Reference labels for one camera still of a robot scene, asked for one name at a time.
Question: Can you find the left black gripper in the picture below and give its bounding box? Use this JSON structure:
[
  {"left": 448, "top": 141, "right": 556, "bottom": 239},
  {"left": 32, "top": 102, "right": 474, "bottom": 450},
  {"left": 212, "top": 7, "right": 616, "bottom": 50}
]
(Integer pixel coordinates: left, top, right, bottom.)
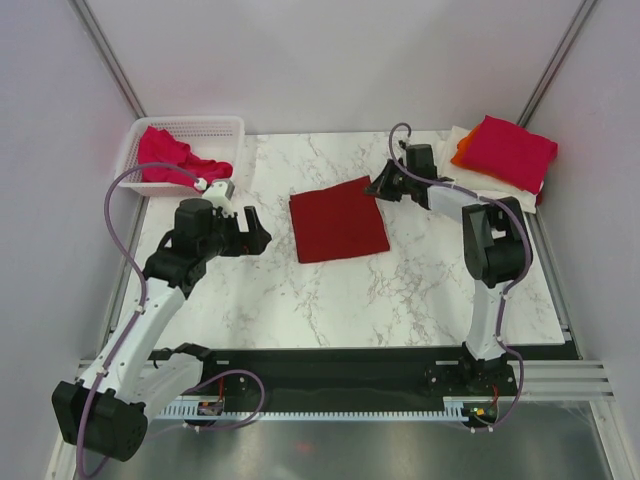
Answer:
[{"left": 199, "top": 206, "right": 270, "bottom": 261}]

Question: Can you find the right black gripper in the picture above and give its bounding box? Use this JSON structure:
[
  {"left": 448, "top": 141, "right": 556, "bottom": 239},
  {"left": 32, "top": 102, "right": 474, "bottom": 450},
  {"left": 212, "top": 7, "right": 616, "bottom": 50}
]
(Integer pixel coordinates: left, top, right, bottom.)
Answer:
[{"left": 365, "top": 159, "right": 416, "bottom": 202}]

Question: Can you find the dark red t shirt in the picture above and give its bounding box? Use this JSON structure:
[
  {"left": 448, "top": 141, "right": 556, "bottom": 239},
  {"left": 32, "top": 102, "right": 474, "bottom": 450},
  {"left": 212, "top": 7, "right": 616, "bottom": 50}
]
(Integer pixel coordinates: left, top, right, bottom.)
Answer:
[{"left": 289, "top": 176, "right": 390, "bottom": 264}]

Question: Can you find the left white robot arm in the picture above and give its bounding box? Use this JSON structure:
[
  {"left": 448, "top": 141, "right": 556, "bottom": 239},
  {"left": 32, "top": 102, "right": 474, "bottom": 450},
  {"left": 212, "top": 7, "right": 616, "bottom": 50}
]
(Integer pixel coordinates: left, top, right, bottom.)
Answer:
[{"left": 52, "top": 180, "right": 271, "bottom": 468}]

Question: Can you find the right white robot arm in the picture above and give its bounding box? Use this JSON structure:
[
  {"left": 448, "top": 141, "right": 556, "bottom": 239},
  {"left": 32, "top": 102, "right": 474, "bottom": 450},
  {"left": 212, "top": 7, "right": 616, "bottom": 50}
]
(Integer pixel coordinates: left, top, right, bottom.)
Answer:
[{"left": 364, "top": 143, "right": 533, "bottom": 397}]

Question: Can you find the folded cream t shirt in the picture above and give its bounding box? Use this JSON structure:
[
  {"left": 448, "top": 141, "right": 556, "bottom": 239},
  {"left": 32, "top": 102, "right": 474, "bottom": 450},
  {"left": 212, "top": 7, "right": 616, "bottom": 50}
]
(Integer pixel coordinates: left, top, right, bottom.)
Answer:
[{"left": 435, "top": 126, "right": 537, "bottom": 214}]

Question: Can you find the folded orange t shirt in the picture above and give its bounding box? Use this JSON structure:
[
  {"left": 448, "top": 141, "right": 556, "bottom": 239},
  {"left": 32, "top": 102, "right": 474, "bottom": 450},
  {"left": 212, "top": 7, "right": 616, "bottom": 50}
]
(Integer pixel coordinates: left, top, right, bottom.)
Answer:
[{"left": 451, "top": 124, "right": 495, "bottom": 177}]

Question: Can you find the white plastic basket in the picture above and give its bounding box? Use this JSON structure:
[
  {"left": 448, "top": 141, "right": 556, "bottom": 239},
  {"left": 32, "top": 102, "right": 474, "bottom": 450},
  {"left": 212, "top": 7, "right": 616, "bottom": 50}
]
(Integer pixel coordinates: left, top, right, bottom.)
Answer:
[{"left": 116, "top": 115, "right": 245, "bottom": 197}]

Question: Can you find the folded pink t shirt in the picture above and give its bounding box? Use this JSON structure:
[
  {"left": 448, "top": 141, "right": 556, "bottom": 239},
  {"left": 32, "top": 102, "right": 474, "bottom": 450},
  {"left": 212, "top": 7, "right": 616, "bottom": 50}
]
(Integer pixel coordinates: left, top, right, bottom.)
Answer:
[{"left": 474, "top": 116, "right": 559, "bottom": 195}]

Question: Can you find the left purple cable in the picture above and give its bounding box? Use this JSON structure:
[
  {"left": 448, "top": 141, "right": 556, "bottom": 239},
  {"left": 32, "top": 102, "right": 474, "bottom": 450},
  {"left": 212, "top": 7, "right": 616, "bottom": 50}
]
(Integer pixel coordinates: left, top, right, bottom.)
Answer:
[{"left": 77, "top": 165, "right": 266, "bottom": 479}]

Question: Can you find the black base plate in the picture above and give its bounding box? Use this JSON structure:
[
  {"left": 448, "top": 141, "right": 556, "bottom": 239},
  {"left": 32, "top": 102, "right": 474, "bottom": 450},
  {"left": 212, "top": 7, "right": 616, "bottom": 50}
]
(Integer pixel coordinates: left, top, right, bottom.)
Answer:
[{"left": 176, "top": 343, "right": 494, "bottom": 411}]

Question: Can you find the white slotted cable duct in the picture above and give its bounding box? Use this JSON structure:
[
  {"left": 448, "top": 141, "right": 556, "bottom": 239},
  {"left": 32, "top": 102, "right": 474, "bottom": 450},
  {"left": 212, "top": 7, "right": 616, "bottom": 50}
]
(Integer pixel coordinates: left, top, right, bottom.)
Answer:
[{"left": 156, "top": 397, "right": 497, "bottom": 422}]

